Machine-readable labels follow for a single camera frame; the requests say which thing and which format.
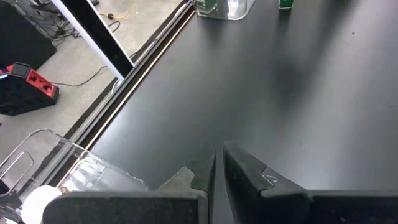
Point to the clear plastic bin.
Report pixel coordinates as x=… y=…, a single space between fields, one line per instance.
x=230 y=11
x=93 y=174

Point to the green black pepper tin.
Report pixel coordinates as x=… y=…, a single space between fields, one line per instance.
x=286 y=3

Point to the black floor mat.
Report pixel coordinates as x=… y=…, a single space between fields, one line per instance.
x=21 y=40

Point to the black and red box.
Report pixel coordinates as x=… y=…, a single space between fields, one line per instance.
x=28 y=90

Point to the white-lid bagel seasoning jar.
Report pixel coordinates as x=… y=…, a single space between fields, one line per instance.
x=38 y=202

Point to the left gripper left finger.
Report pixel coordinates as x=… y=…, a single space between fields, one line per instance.
x=140 y=208

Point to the black pole with white base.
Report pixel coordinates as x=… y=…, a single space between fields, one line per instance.
x=93 y=34

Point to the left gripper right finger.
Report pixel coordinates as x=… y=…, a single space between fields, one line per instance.
x=280 y=208

